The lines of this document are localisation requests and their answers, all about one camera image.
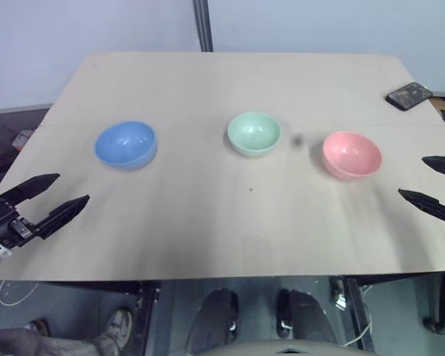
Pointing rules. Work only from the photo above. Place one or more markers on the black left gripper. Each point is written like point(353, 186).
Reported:
point(11, 224)

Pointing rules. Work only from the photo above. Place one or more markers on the brown cardboard piece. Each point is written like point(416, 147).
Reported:
point(441, 104)

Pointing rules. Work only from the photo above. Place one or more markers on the pink-red bowl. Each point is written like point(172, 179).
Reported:
point(350, 157)

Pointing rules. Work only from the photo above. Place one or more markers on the black smartphone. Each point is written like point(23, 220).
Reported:
point(408, 96)

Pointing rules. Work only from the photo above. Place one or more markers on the blue bowl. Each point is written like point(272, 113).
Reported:
point(133, 152)

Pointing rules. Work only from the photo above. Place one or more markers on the grey sneaker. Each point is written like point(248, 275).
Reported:
point(39, 327)
point(118, 330)

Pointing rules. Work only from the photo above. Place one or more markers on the person's grey trouser leg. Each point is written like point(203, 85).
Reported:
point(41, 343)

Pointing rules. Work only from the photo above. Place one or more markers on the black caster wheel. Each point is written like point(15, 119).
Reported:
point(434, 326)

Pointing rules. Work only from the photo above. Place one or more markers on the black table leg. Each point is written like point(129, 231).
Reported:
point(145, 315)
point(354, 315)

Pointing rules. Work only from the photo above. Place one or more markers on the green bowl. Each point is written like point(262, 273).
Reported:
point(254, 138)

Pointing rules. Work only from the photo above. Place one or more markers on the dark rounded robot foot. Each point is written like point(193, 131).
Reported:
point(217, 319)
point(304, 319)

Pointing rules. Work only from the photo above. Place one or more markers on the grey robot torso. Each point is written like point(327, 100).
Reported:
point(293, 348)

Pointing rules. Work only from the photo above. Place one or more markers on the dark vertical wall post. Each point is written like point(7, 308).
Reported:
point(202, 26)

